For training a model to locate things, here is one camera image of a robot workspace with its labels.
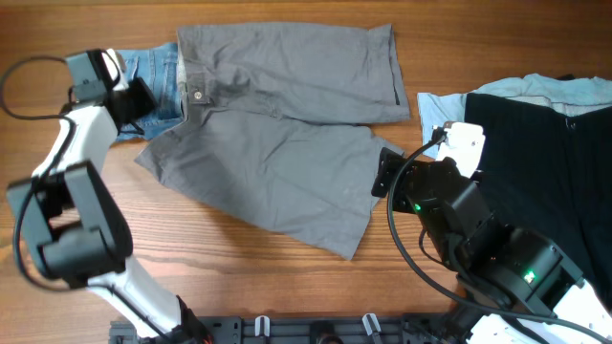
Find black garment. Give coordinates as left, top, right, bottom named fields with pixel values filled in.
left=465, top=94, right=611, bottom=305

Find grey cotton shorts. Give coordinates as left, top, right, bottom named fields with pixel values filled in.
left=137, top=22, right=410, bottom=259

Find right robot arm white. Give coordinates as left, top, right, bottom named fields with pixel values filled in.
left=372, top=148, right=611, bottom=343

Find light blue shirt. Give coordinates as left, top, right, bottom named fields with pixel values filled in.
left=417, top=74, right=611, bottom=142

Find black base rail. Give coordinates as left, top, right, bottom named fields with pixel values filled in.
left=108, top=312, right=460, bottom=344

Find folded blue denim shorts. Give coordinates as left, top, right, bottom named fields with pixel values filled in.
left=117, top=42, right=184, bottom=141

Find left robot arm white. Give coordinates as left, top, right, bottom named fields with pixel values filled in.
left=7, top=78, right=209, bottom=343

